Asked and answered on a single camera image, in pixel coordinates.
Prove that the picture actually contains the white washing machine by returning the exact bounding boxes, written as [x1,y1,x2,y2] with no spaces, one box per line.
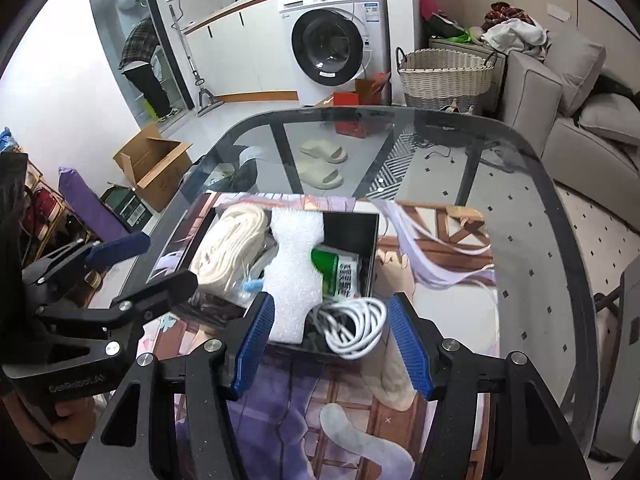
[278,0,392,102]

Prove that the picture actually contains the dark green box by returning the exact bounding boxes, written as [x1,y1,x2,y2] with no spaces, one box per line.
[101,185,152,233]

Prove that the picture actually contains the open cardboard box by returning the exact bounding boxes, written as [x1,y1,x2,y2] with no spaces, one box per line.
[112,125,194,212]

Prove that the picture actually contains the wicker basket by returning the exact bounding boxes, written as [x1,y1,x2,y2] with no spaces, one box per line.
[396,47,498,116]

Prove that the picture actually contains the beige slipper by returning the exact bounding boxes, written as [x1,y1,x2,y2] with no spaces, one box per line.
[299,140,348,163]
[298,162,345,188]

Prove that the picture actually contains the red cardboard box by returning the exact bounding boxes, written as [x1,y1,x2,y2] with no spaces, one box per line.
[325,72,392,111]

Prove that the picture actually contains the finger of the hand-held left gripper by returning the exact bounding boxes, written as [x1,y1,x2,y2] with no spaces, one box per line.
[37,269,200,329]
[22,232,152,306]

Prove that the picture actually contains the wooden shoe rack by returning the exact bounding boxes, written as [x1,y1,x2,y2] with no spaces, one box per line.
[20,157,96,306]

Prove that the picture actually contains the cream diamond pattern rug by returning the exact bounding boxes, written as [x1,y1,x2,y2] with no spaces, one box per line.
[367,127,640,321]

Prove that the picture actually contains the flat mop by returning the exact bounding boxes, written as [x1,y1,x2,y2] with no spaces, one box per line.
[169,4,224,117]

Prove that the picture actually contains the grey sofa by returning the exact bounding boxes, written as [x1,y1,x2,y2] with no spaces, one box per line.
[502,50,640,201]

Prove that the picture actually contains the bag of white rope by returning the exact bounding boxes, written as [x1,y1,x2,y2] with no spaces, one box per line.
[189,205,271,306]

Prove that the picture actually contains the white cable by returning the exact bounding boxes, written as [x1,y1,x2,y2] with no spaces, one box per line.
[315,296,390,360]

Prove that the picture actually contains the black box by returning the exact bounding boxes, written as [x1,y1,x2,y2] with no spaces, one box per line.
[172,202,383,363]

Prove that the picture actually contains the white kitchen base cabinets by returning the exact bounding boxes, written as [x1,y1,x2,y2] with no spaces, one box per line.
[182,0,301,103]

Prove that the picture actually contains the trash bin with black bag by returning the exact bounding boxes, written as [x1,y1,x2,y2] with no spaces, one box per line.
[207,146,273,193]

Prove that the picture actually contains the green and white packet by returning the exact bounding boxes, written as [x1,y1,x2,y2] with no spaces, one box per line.
[310,245,362,301]

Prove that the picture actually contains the white foam piece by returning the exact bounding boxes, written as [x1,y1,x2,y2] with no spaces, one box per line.
[262,210,326,345]

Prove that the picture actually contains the person's left hand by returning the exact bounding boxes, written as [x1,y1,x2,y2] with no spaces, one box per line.
[5,385,109,453]

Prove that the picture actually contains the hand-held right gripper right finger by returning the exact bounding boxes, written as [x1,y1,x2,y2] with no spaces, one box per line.
[389,292,586,480]

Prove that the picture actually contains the small grey cabinet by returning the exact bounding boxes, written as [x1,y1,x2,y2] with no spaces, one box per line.
[429,36,507,56]

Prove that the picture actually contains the printed table mat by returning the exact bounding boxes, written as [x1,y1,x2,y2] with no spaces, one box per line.
[142,190,501,480]

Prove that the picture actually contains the pile of clothes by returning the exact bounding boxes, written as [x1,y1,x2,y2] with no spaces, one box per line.
[481,2,551,58]

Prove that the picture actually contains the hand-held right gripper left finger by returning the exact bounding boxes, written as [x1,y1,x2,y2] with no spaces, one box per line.
[72,291,277,480]

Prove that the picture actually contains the grey pillow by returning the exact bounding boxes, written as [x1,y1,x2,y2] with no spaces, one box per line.
[542,27,607,118]
[575,92,640,146]

